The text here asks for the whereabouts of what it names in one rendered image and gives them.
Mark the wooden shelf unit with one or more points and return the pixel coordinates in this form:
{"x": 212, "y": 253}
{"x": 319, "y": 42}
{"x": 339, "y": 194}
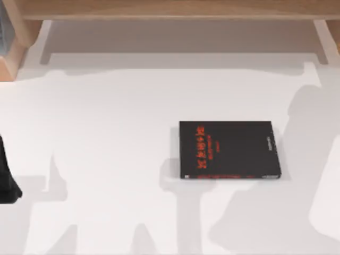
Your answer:
{"x": 170, "y": 10}

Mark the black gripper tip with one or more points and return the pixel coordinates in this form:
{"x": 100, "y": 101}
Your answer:
{"x": 6, "y": 183}

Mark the black book with red lettering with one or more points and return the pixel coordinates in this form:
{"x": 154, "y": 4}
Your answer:
{"x": 225, "y": 151}

